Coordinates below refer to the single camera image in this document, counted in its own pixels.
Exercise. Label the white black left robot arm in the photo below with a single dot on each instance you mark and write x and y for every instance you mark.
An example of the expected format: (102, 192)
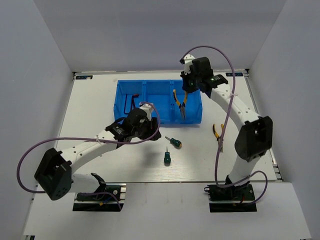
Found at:
(56, 173)

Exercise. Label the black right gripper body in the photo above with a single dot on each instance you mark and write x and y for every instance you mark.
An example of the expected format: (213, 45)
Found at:
(191, 80)

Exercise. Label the yellow black long-nose pliers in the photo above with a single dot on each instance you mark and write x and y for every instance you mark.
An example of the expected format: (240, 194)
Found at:
(217, 135)

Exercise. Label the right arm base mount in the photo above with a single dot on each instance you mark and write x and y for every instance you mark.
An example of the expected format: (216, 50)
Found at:
(231, 199)

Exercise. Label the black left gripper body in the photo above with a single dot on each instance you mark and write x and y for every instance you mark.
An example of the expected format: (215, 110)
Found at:
(145, 131)

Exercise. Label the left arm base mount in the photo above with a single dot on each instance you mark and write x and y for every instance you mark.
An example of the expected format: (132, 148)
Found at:
(107, 198)

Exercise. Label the right table corner label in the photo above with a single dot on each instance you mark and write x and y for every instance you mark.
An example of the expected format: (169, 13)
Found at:
(236, 74)

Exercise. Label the green stubby Phillips screwdriver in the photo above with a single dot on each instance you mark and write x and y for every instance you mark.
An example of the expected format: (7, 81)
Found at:
(176, 143)

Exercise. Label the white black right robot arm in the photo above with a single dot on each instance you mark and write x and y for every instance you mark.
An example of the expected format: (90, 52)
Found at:
(255, 132)

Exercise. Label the green stubby flathead screwdriver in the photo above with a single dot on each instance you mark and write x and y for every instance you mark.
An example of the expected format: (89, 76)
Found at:
(167, 158)

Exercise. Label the left table corner label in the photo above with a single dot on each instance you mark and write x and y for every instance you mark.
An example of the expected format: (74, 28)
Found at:
(84, 77)

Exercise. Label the table corner label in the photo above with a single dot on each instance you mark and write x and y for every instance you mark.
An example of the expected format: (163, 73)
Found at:
(236, 74)
(84, 77)

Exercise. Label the blue three-compartment plastic bin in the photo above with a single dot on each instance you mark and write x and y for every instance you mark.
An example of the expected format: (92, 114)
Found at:
(160, 94)

